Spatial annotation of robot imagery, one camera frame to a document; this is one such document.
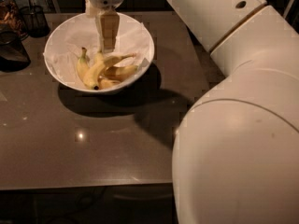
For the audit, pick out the right yellow banana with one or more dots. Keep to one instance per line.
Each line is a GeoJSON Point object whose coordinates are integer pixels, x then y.
{"type": "Point", "coordinates": [120, 73]}

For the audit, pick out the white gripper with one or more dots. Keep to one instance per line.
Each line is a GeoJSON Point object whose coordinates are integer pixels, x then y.
{"type": "Point", "coordinates": [107, 20]}

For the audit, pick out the bottom yellow banana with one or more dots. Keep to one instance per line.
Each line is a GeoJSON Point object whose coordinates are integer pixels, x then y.
{"type": "Point", "coordinates": [105, 83]}

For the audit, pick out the glass jar with snacks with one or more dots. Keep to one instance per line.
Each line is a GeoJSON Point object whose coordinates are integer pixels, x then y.
{"type": "Point", "coordinates": [10, 16]}

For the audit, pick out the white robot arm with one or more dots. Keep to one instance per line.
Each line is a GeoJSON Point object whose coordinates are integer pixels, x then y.
{"type": "Point", "coordinates": [236, 155]}

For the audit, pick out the white paper bowl liner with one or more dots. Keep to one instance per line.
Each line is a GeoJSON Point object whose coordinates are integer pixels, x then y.
{"type": "Point", "coordinates": [74, 34]}

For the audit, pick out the left yellow banana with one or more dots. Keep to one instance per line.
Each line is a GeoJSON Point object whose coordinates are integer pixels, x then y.
{"type": "Point", "coordinates": [82, 64]}

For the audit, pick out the back yellow banana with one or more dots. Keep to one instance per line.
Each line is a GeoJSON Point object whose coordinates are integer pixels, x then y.
{"type": "Point", "coordinates": [98, 57]}

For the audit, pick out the black mesh pen cup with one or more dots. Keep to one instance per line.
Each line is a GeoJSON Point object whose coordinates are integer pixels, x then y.
{"type": "Point", "coordinates": [35, 21]}

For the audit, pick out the black mesh basket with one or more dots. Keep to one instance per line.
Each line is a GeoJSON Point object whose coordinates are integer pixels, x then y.
{"type": "Point", "coordinates": [13, 55]}

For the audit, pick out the long yellow banana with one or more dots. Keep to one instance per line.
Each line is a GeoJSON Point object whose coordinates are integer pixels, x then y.
{"type": "Point", "coordinates": [91, 77]}

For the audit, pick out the white bowl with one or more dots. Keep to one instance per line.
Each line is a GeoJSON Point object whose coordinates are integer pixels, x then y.
{"type": "Point", "coordinates": [140, 38]}

